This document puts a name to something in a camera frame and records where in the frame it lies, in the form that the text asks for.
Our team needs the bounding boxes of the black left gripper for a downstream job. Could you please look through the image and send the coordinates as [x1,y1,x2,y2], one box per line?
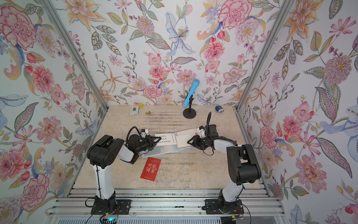
[134,136,161,155]

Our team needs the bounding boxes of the white card black text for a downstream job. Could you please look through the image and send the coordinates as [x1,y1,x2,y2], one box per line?
[155,133,177,146]

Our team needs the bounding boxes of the red card pink characters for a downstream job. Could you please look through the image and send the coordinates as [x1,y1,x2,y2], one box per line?
[140,157,161,182]

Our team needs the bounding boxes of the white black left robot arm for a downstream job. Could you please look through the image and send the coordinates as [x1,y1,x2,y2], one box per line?
[87,127,162,211]

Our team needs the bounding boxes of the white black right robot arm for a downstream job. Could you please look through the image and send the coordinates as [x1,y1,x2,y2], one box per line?
[187,113,262,215]

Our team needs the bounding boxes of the white playing card box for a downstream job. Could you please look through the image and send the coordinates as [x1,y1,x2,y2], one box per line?
[130,106,139,116]

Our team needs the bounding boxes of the small blue cylinder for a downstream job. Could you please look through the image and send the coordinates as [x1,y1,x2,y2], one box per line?
[215,105,224,113]

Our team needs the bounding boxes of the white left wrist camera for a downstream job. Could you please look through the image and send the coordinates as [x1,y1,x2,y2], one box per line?
[139,129,149,138]

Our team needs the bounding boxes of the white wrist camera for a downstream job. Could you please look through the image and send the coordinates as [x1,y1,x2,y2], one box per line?
[139,129,149,138]
[197,126,206,138]

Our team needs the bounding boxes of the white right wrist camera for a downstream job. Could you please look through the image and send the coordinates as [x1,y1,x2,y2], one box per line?
[197,126,206,138]

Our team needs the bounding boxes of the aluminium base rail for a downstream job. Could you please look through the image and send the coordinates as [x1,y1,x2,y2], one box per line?
[45,184,288,224]

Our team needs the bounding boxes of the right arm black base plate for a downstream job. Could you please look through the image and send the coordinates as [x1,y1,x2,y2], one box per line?
[201,199,244,215]

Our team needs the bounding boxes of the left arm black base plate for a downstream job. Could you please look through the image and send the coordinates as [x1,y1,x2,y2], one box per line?
[90,199,132,215]

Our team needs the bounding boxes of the aluminium corner post right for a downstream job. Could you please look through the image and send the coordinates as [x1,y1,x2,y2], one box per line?
[235,1,293,113]

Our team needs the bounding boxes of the aluminium corner post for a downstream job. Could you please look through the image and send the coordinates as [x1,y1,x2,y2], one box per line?
[39,0,109,112]
[235,1,293,113]

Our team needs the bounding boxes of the aluminium corner post left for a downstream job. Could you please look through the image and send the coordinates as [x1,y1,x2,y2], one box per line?
[39,0,109,112]

